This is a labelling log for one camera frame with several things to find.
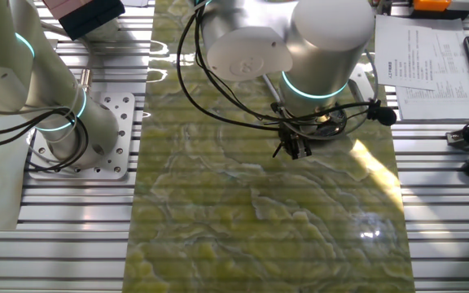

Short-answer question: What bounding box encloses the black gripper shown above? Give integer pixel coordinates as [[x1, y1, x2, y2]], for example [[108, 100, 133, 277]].
[[277, 120, 313, 160]]

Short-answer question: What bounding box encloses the metal connector with grey hose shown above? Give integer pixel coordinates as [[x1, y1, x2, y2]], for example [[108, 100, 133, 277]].
[[41, 20, 94, 94]]

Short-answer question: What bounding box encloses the black wrist cable bundle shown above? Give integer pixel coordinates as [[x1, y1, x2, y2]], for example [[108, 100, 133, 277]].
[[176, 6, 382, 133]]

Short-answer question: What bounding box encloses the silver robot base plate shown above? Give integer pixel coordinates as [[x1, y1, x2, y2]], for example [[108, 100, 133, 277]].
[[26, 91, 137, 181]]

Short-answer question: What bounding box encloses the dark blue box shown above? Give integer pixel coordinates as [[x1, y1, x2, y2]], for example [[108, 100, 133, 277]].
[[58, 0, 126, 41]]

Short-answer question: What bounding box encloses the white printed paper sheet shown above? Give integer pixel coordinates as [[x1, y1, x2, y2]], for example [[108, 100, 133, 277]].
[[395, 28, 469, 121], [375, 15, 440, 91]]

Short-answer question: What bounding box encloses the black microphone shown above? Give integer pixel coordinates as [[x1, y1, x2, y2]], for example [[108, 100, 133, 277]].
[[366, 99, 398, 127]]

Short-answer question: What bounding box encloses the green marble pattern mat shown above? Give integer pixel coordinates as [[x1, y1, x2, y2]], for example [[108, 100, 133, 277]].
[[122, 0, 417, 293]]

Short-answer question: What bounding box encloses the black base cable bundle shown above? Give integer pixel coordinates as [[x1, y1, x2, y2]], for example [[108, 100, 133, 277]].
[[0, 106, 90, 172]]

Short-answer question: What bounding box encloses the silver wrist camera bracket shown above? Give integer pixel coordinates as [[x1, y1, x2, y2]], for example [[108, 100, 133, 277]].
[[348, 64, 377, 103]]

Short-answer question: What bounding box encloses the orange plastic block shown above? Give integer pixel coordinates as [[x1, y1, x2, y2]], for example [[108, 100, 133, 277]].
[[413, 0, 452, 12]]

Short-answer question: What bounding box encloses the pink box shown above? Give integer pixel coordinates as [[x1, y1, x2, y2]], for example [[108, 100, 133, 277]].
[[41, 0, 94, 20]]

